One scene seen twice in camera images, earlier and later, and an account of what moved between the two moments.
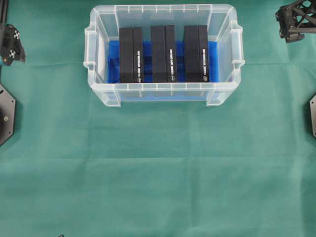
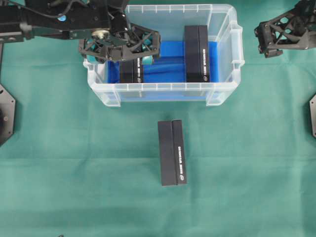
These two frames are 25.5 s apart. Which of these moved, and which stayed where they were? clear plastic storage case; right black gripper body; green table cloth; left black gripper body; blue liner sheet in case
Moved: right black gripper body; left black gripper body
Stayed: green table cloth; blue liner sheet in case; clear plastic storage case
